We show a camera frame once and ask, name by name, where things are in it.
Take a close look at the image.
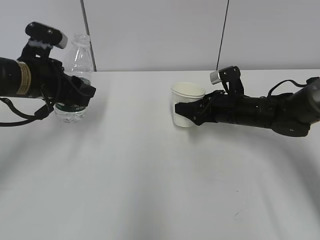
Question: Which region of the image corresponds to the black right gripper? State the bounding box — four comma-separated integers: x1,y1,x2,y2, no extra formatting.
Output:
174,91,248,125

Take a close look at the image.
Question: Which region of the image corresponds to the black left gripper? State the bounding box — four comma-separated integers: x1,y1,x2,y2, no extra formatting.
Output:
16,44,96,107

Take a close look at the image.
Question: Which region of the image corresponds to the white paper cup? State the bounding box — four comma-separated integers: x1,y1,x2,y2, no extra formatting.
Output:
170,82,206,128

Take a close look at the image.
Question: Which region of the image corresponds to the clear green-label water bottle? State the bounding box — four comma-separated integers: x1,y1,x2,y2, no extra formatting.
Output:
54,33,94,123

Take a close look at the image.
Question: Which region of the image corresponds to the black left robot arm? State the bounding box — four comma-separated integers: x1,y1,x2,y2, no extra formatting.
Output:
0,44,96,107

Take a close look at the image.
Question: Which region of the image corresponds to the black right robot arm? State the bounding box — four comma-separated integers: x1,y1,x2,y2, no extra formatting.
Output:
173,77,320,137

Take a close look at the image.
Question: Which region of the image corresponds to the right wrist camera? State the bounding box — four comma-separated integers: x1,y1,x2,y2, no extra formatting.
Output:
209,66,245,97

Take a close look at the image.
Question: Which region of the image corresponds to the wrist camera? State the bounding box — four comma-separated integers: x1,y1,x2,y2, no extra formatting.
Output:
209,66,245,97
25,21,68,49

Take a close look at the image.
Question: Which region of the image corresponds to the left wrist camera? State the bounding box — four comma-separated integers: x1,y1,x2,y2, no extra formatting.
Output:
25,21,68,49

